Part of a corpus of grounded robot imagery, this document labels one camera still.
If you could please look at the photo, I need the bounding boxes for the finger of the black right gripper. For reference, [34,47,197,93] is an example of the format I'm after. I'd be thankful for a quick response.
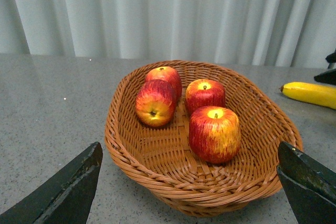
[314,51,336,85]

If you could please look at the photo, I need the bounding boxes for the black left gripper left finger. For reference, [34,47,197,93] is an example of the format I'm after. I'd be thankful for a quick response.
[1,142,103,223]

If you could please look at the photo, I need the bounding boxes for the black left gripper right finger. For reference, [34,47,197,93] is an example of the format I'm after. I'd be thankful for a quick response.
[277,142,335,223]

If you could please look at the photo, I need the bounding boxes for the red yellow large apple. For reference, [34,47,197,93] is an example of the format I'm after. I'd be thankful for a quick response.
[189,106,241,164]

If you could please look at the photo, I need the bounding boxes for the dark red small apple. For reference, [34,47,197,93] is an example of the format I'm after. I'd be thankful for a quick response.
[184,79,226,115]

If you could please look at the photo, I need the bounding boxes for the far yellow banana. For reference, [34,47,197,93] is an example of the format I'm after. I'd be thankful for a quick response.
[280,82,335,109]

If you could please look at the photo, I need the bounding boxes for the white pleated curtain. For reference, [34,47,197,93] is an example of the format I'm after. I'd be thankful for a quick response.
[1,0,335,68]

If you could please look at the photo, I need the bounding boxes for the left brown wicker basket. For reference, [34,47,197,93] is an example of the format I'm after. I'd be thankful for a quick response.
[105,60,303,217]

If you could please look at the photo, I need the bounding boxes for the red apple lying sideways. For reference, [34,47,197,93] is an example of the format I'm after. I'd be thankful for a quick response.
[135,79,177,127]

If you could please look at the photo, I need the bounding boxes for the red apple at basket back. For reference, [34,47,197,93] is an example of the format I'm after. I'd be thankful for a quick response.
[145,66,182,100]

